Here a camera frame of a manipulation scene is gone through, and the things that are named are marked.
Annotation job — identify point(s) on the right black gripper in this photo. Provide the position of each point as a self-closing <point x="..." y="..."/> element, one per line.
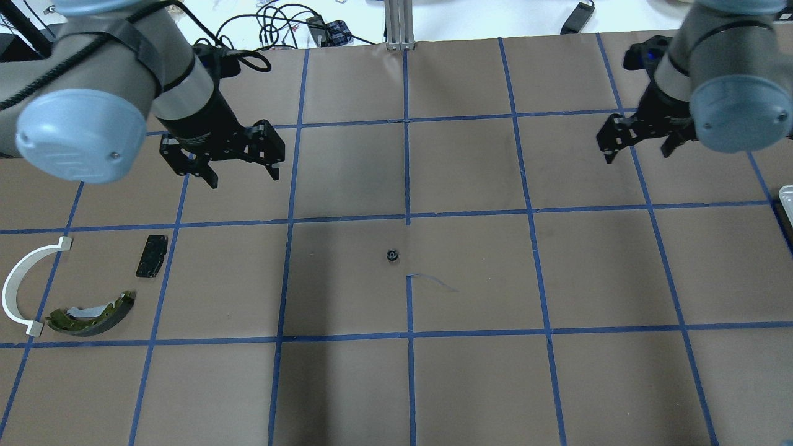
<point x="658" y="105"/>

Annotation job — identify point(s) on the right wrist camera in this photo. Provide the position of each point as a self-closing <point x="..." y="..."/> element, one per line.
<point x="646" y="55"/>

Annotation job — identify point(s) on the green brake shoe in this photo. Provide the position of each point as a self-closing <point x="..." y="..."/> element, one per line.
<point x="87" y="322"/>

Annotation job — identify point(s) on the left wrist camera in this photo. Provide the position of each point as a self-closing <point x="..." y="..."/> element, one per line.
<point x="220" y="62"/>

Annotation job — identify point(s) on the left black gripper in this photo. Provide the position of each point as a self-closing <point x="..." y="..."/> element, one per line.
<point x="203" y="121"/>

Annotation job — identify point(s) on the aluminium frame post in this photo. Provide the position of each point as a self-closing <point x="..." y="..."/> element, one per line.
<point x="399" y="32"/>

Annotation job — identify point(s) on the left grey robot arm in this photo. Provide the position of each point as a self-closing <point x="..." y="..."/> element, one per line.
<point x="81" y="113"/>

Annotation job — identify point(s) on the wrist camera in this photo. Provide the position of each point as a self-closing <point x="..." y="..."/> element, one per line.
<point x="220" y="62"/>
<point x="646" y="55"/>

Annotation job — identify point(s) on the black brake pad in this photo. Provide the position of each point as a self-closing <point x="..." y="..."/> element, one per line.
<point x="153" y="256"/>

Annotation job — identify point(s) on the black power adapter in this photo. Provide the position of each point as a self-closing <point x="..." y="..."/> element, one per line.
<point x="578" y="18"/>

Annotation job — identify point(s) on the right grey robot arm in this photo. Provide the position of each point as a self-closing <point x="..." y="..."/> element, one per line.
<point x="721" y="80"/>

